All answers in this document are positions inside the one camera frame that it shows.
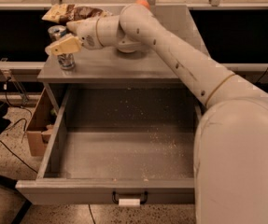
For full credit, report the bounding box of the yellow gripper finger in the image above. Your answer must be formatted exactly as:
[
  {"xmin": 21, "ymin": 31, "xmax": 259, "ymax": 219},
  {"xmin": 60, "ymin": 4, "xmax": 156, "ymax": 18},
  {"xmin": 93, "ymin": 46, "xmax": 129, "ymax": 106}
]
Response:
[
  {"xmin": 45, "ymin": 34, "xmax": 81, "ymax": 56},
  {"xmin": 66, "ymin": 20, "xmax": 83, "ymax": 33}
]

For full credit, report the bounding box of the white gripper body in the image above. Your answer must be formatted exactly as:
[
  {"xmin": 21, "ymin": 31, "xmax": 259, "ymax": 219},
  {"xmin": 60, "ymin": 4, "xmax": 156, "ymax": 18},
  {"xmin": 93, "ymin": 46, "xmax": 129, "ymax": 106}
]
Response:
[{"xmin": 77, "ymin": 18, "xmax": 100, "ymax": 49}]

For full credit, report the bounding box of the silver blue redbull can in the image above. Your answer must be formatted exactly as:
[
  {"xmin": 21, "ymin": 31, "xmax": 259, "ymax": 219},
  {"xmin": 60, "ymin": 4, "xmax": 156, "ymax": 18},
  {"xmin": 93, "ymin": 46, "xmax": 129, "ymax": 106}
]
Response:
[{"xmin": 48, "ymin": 25, "xmax": 75, "ymax": 70}]

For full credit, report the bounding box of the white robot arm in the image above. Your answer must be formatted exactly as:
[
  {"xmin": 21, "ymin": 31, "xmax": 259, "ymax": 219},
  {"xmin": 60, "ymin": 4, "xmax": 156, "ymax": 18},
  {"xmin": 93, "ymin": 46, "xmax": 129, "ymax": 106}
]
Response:
[{"xmin": 46, "ymin": 1, "xmax": 268, "ymax": 224}]

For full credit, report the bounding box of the grey open top drawer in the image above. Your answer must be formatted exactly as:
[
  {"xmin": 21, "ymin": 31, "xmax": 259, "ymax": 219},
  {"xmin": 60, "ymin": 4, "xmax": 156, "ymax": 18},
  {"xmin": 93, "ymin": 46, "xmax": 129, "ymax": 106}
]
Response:
[{"xmin": 17, "ymin": 87, "xmax": 197, "ymax": 204}]

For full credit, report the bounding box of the brown chip bag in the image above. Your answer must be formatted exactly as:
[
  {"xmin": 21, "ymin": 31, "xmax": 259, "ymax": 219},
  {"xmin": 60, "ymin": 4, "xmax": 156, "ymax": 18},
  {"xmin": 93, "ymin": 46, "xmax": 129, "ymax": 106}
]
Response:
[{"xmin": 42, "ymin": 4, "xmax": 112, "ymax": 25}]

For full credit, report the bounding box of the grey cabinet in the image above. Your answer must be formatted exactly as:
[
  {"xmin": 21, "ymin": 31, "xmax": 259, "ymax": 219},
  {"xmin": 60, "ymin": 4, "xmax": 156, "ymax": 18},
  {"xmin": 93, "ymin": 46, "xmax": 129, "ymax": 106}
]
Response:
[{"xmin": 38, "ymin": 5, "xmax": 208, "ymax": 105}]

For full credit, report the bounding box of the white paper bowl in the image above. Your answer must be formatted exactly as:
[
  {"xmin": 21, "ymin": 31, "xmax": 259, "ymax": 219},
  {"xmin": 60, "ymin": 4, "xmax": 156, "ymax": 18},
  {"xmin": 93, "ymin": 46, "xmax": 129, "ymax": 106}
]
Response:
[{"xmin": 117, "ymin": 45, "xmax": 139, "ymax": 53}]

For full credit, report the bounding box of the orange fruit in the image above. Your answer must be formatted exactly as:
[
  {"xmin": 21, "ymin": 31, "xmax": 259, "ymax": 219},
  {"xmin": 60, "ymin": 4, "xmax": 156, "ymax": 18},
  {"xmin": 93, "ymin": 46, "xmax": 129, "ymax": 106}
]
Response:
[{"xmin": 135, "ymin": 0, "xmax": 150, "ymax": 9}]

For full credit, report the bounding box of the cardboard box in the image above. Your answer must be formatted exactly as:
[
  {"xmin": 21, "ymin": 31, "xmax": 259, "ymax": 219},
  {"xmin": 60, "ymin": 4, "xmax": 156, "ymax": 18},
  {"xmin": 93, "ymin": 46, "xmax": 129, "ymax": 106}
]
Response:
[{"xmin": 26, "ymin": 90, "xmax": 55, "ymax": 156}]

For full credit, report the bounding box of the black cable left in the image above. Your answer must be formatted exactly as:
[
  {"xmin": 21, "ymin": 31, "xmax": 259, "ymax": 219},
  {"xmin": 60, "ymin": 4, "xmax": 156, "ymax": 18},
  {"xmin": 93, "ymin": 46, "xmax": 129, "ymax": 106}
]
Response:
[{"xmin": 0, "ymin": 77, "xmax": 38, "ymax": 175}]

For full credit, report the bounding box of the black white drawer handle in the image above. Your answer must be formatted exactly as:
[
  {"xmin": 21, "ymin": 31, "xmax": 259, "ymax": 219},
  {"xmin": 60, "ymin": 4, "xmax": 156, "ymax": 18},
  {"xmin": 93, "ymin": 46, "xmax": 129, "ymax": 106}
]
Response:
[{"xmin": 112, "ymin": 191, "xmax": 148, "ymax": 207}]

